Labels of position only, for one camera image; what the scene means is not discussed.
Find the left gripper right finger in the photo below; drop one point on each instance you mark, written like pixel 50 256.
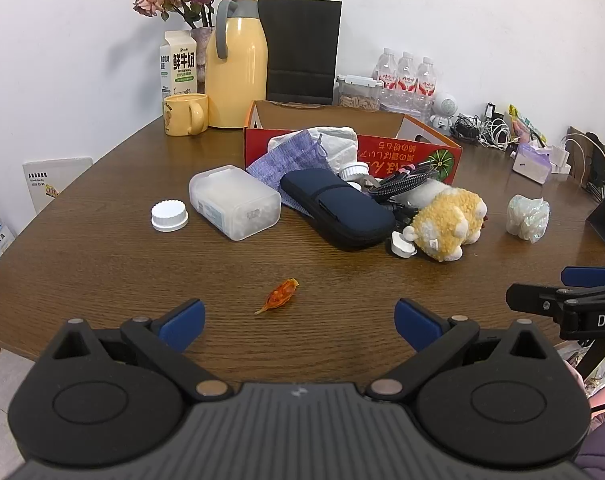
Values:
pixel 438 344

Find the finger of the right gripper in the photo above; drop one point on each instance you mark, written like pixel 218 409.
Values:
pixel 583 276
pixel 549 301

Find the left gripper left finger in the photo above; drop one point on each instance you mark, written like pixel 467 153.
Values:
pixel 164 372

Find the yellow white plush toy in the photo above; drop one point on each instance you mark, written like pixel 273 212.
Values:
pixel 454 218

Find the white round lid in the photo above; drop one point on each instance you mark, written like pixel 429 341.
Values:
pixel 169 216

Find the orange candy wrapper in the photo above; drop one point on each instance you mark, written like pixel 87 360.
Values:
pixel 279 296

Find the navy zip pouch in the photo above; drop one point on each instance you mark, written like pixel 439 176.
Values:
pixel 347 217

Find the translucent plastic storage box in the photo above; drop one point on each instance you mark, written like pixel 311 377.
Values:
pixel 233 201

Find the white cloth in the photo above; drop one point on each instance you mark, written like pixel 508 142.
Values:
pixel 340 144

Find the purple drawstring cloth bag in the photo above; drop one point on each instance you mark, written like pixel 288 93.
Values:
pixel 297 152

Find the purple tissue pack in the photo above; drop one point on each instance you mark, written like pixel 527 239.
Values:
pixel 532 164

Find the colourful snack packet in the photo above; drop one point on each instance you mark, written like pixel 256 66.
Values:
pixel 523 129

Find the small white cap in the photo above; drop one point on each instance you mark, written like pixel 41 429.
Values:
pixel 353 171

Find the red cardboard box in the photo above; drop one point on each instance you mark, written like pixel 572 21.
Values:
pixel 387 141

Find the white robot figurine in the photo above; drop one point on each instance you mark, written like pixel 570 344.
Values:
pixel 443 111

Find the yellow ceramic mug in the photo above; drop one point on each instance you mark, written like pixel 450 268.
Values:
pixel 186 114

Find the water bottle right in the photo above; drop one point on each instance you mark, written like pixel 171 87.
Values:
pixel 426 78

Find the water bottle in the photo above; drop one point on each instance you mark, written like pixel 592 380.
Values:
pixel 406 73
pixel 385 70
pixel 426 78

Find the clear snack container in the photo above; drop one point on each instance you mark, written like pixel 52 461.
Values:
pixel 361 93

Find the water bottle middle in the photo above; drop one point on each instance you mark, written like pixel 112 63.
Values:
pixel 406 73

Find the water bottle left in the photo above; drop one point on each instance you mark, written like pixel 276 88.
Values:
pixel 385 70

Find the yellow thermos jug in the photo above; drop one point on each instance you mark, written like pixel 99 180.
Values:
pixel 236 63

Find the white milk carton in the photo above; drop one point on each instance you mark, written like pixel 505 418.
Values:
pixel 177 62

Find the black paper bag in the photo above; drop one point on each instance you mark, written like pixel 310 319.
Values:
pixel 302 37

